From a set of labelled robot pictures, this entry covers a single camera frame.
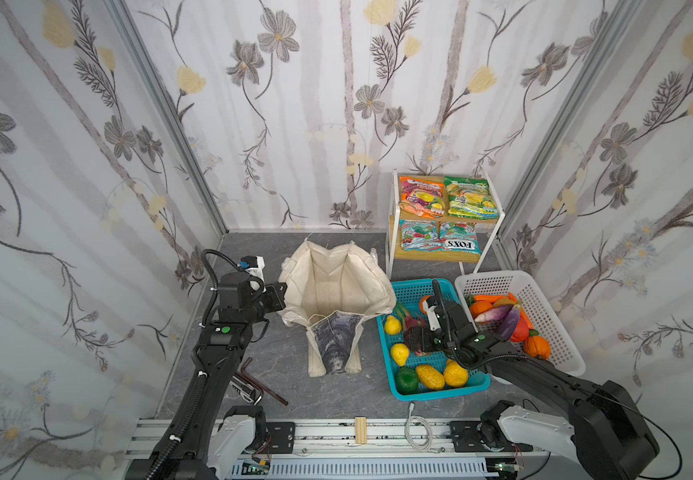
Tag pink dragon fruit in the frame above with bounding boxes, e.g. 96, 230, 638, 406
392, 302, 425, 331

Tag yellow lemon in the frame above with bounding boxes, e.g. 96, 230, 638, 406
383, 315, 403, 336
389, 343, 410, 367

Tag cream canvas grocery bag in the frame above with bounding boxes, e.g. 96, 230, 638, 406
278, 240, 396, 377

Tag orange candy bag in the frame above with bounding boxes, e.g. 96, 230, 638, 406
399, 176, 446, 218

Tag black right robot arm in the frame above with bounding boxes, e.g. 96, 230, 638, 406
420, 279, 660, 479

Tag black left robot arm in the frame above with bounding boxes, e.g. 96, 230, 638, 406
124, 249, 286, 479

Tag Fox's candy bag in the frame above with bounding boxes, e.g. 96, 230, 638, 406
439, 222, 481, 255

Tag teal red candy bag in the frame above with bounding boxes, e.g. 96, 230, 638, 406
399, 220, 442, 252

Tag green candy bag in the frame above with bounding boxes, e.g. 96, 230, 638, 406
443, 177, 499, 220

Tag yellow pear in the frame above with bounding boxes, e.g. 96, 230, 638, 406
443, 360, 469, 388

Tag orange fruit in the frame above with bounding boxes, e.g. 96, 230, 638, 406
419, 295, 430, 314

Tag purple eggplant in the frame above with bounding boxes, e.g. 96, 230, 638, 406
474, 304, 521, 341

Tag yellow oval mango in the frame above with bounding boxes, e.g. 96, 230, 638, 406
415, 364, 446, 391

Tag teal plastic basket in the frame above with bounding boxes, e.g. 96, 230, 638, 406
376, 279, 491, 402

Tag red pepper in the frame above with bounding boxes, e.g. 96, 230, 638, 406
510, 318, 532, 343

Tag small orange pumpkin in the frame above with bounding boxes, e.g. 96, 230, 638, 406
523, 331, 552, 360

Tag dark allen key tools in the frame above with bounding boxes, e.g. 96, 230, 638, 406
230, 357, 290, 406

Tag white plastic basket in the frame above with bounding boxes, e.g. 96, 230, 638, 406
454, 270, 586, 377

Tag white wooden shelf rack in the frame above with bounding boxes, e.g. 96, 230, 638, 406
385, 169, 505, 278

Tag small wooden block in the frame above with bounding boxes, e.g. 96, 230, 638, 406
354, 416, 368, 445

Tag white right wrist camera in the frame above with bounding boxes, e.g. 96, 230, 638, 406
426, 306, 441, 332

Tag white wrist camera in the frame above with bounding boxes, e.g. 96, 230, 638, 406
240, 255, 266, 281
426, 306, 441, 332

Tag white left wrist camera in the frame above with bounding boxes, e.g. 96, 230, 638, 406
240, 255, 266, 281

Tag white coiled cable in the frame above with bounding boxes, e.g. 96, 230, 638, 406
404, 401, 443, 454

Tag aluminium rail frame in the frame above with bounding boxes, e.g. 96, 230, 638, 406
123, 416, 623, 480

